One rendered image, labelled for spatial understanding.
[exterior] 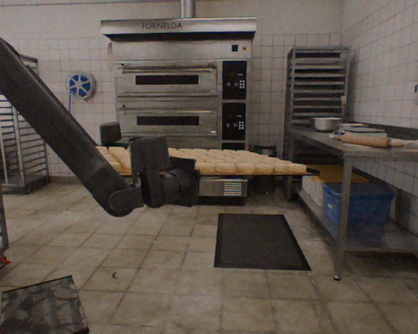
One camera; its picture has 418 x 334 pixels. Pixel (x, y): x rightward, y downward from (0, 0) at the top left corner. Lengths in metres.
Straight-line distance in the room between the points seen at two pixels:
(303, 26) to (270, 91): 0.94
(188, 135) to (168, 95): 0.48
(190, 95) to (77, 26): 2.26
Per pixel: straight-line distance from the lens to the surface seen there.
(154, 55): 3.65
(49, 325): 1.99
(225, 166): 0.78
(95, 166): 0.55
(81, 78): 4.88
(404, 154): 2.21
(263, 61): 4.59
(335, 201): 2.67
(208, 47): 3.58
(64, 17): 5.23
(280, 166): 0.87
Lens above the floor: 1.14
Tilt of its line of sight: 11 degrees down
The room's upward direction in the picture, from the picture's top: straight up
